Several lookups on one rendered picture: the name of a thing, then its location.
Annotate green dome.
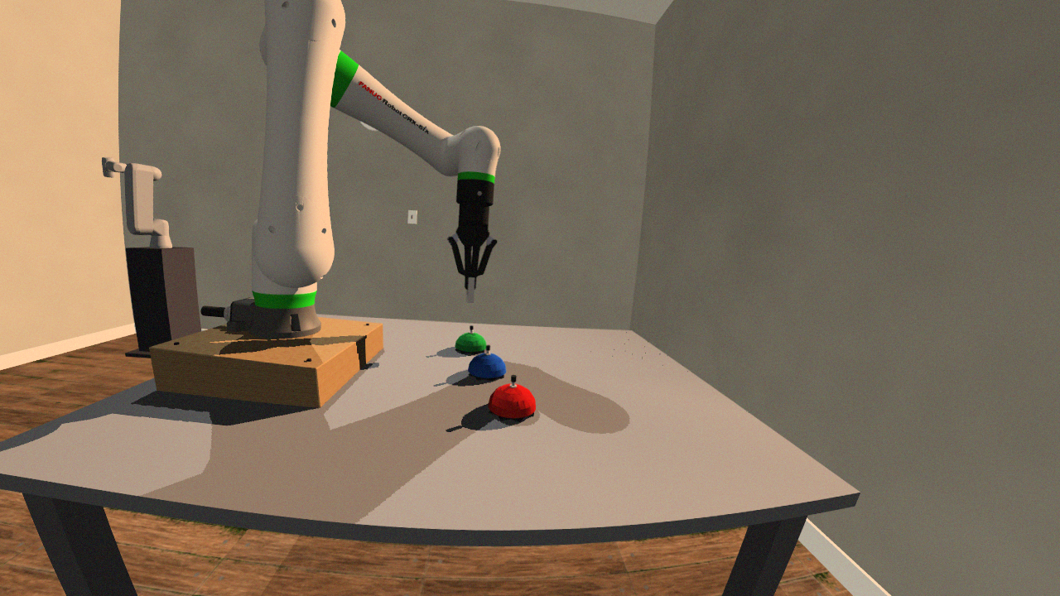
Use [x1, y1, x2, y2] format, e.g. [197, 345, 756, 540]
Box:
[455, 325, 485, 355]

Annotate blue desk bell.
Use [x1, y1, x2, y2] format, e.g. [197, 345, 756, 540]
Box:
[469, 345, 506, 382]

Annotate red dome bell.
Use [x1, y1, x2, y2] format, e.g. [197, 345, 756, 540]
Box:
[488, 375, 536, 422]

